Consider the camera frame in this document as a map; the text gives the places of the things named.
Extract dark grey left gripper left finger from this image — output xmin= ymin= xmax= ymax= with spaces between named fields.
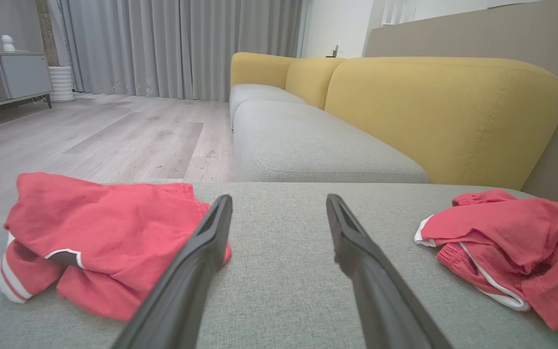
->
xmin=112 ymin=195 xmax=233 ymax=349

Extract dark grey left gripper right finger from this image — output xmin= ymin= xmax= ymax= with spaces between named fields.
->
xmin=326 ymin=193 xmax=454 ymax=349

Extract red basketball jersey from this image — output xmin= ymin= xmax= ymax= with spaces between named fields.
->
xmin=0 ymin=172 xmax=232 ymax=322

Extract red shorts with white trim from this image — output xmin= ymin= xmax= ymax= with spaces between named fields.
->
xmin=415 ymin=189 xmax=558 ymax=341

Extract grey fabric sofa chaise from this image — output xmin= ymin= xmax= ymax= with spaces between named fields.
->
xmin=0 ymin=182 xmax=558 ymax=349

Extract large grey sofa seat cushion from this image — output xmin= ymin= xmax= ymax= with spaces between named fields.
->
xmin=233 ymin=100 xmax=430 ymax=183

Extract large yellow sofa backrest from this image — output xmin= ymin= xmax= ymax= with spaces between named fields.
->
xmin=325 ymin=57 xmax=558 ymax=190

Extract small grey sofa seat cushion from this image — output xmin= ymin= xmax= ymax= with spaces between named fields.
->
xmin=229 ymin=84 xmax=307 ymax=129

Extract narrow yellow sofa backrest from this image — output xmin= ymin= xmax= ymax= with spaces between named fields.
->
xmin=285 ymin=58 xmax=345 ymax=110

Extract yellow sofa end backrest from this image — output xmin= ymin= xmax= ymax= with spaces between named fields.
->
xmin=231 ymin=52 xmax=295 ymax=89

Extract white ribbed plant pot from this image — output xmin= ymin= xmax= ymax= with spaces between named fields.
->
xmin=48 ymin=66 xmax=75 ymax=103

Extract grey pleated curtain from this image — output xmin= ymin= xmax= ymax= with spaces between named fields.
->
xmin=46 ymin=0 xmax=304 ymax=102

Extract grey TV cabinet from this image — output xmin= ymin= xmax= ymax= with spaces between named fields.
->
xmin=0 ymin=51 xmax=53 ymax=114

